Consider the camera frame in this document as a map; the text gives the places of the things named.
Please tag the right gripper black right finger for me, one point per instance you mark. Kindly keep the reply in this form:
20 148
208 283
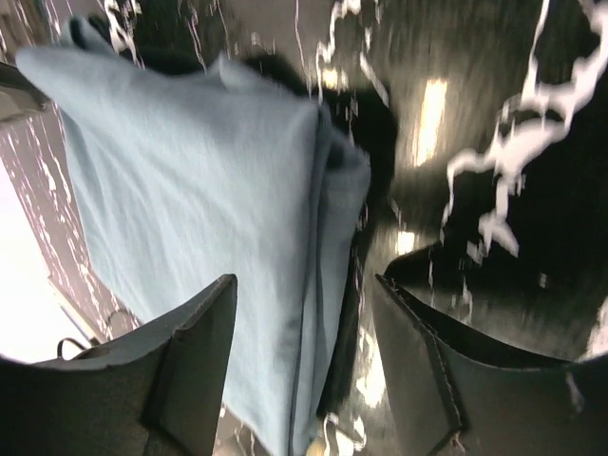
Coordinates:
455 391

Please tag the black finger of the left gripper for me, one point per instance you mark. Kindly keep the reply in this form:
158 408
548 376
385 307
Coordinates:
19 98

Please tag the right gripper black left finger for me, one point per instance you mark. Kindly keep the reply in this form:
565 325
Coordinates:
154 391

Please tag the blue-grey t-shirt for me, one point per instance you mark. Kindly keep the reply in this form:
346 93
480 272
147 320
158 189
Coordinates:
179 179

